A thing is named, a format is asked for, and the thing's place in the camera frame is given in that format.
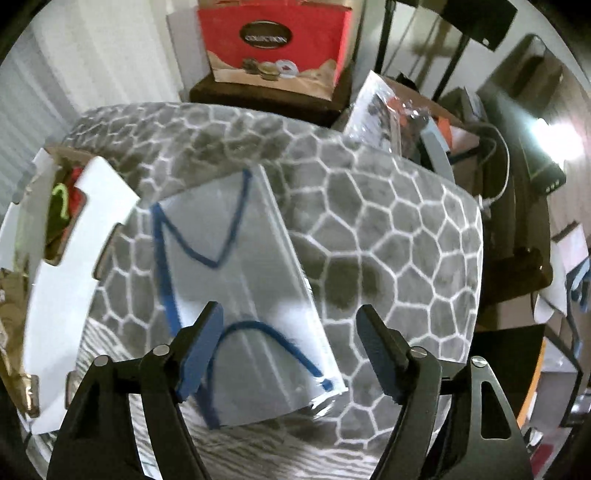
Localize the blue cable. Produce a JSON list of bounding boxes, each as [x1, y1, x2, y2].
[[151, 170, 334, 430]]

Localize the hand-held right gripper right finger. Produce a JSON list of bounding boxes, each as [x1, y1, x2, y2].
[[358, 305, 532, 480]]

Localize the white curtain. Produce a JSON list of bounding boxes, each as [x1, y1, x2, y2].
[[0, 25, 186, 200]]

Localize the black speaker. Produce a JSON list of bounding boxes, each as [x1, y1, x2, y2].
[[441, 0, 518, 51]]

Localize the dark glossy cabinet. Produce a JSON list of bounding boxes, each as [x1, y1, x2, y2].
[[475, 34, 591, 200]]

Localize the green braided cable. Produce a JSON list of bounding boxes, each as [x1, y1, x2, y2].
[[48, 184, 71, 223]]

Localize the black box device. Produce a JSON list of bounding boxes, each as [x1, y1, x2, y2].
[[522, 138, 567, 195]]

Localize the dark wooden stand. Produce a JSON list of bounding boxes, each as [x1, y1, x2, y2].
[[189, 76, 352, 126]]

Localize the cardboard box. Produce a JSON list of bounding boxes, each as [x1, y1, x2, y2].
[[0, 145, 141, 435]]

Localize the grey patterned blanket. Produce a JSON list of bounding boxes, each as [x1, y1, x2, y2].
[[28, 102, 485, 480]]

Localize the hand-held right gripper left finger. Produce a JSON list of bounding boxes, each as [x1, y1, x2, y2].
[[46, 301, 225, 480]]

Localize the clear plastic packet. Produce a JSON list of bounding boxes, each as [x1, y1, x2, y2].
[[346, 69, 435, 154]]

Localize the clear plastic bag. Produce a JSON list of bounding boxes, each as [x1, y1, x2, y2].
[[139, 164, 348, 431]]

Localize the gold foil wrap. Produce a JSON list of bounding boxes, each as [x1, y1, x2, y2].
[[0, 267, 38, 412]]

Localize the tall plain carton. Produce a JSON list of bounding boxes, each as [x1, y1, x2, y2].
[[166, 9, 212, 89]]

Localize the white paper sheet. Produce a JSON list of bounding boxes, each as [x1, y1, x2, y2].
[[534, 222, 591, 325]]

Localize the white cable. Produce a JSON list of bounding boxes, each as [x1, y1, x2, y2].
[[478, 124, 511, 209]]

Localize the red gift bag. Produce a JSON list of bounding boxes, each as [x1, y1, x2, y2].
[[196, 0, 365, 101]]

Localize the black speaker stand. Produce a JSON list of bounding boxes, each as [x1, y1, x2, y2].
[[431, 34, 469, 100]]

